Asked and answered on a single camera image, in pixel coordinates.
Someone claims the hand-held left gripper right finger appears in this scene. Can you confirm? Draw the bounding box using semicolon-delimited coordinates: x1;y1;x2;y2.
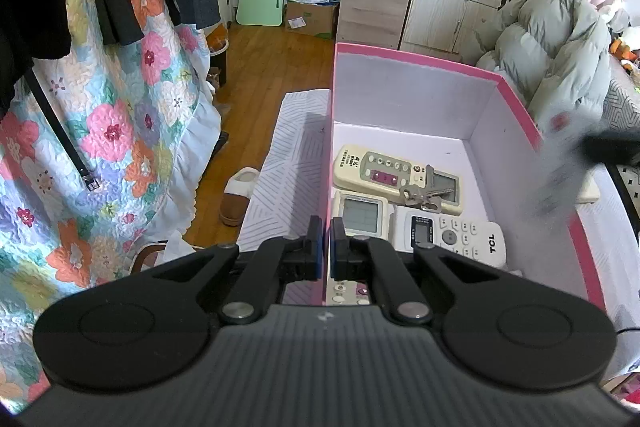
330;217;501;327

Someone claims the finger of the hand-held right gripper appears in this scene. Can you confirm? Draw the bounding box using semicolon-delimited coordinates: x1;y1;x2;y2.
582;129;640;165

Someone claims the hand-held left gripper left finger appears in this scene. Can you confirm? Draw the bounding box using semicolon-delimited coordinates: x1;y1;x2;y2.
152;215;323;325

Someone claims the square remote with large screen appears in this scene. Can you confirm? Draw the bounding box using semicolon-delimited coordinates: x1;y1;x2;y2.
331;189;396;239

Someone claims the small cream remote control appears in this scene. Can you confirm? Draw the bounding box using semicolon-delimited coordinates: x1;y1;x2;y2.
325;278;373;306

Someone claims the grey remote with red button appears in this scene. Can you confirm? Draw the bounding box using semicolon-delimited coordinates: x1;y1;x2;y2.
532;109;601;220

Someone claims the large cream remote control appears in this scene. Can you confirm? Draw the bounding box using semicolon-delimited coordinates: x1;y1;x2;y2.
332;144;463;215

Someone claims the bunch of keys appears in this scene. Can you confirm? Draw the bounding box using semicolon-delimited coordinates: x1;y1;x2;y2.
399;164;457;211

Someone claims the white remote control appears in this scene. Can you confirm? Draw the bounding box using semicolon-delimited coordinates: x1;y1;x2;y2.
389;207;507;269

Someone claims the pink storage box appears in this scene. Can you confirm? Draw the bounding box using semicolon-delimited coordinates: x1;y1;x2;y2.
320;42;606;315

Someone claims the bed with white patterned cover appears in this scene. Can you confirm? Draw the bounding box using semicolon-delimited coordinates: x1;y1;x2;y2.
602;67;640;142

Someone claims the brown and white slipper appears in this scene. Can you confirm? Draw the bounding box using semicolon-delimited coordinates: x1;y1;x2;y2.
221;167;261;228

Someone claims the pile of plush toys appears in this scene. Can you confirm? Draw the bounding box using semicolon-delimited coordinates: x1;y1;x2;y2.
600;0;640;72

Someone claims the grey puffer jacket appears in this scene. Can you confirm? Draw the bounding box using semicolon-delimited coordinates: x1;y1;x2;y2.
472;0;612;128

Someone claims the small white basket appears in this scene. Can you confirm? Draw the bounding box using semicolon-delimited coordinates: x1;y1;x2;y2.
206;24;231;58

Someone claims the cardboard box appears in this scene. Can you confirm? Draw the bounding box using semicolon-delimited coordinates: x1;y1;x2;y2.
284;1;337;38

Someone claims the floral quilt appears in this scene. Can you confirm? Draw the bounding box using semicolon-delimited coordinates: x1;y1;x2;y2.
0;0;223;413

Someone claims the black belt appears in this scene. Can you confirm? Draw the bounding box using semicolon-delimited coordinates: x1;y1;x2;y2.
25;69;98;192

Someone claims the black hanging garment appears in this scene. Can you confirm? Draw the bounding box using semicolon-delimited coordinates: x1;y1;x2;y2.
0;0;72;118

